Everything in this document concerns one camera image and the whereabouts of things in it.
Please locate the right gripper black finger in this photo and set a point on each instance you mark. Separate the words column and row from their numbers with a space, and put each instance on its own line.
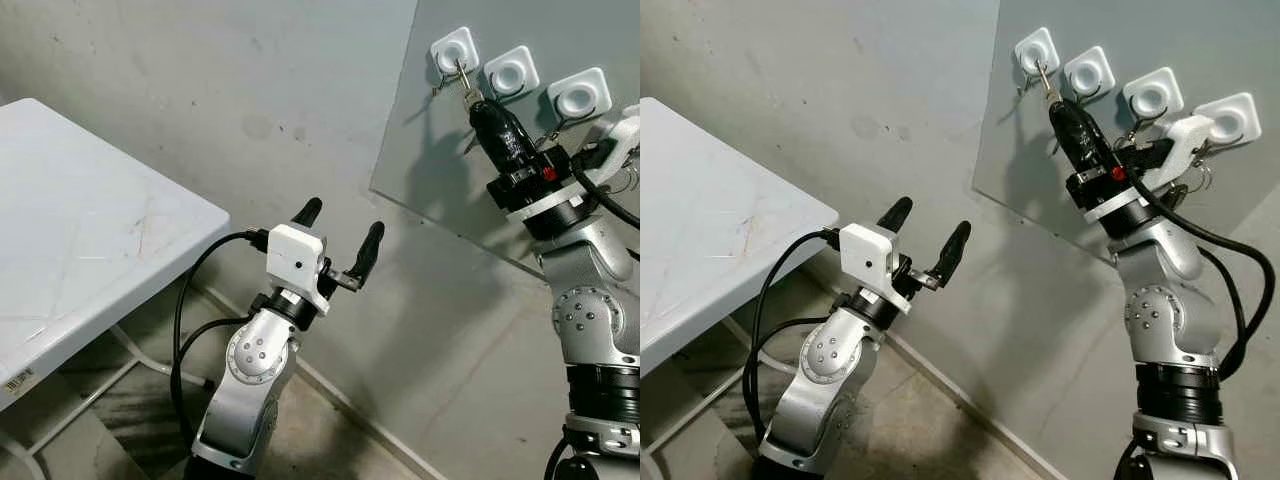
column 1092, row 140
column 1068, row 140
column 488, row 140
column 512, row 140

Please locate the silver key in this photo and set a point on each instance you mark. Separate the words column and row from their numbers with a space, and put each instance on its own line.
column 1047, row 80
column 465, row 80

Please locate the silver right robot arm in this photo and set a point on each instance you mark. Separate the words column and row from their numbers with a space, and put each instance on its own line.
column 590, row 310
column 1165, row 300

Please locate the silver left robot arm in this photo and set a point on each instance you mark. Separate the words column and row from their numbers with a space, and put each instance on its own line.
column 245, row 370
column 830, row 360

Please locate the white square adhesive hook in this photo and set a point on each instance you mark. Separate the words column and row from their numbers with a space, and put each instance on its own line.
column 512, row 70
column 1037, row 48
column 1235, row 115
column 580, row 95
column 1152, row 95
column 1090, row 70
column 455, row 48

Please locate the white plastic table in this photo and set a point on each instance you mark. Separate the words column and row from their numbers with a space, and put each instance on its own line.
column 90, row 220
column 720, row 230

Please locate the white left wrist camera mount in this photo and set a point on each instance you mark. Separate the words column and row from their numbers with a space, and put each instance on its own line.
column 868, row 255
column 295, row 255

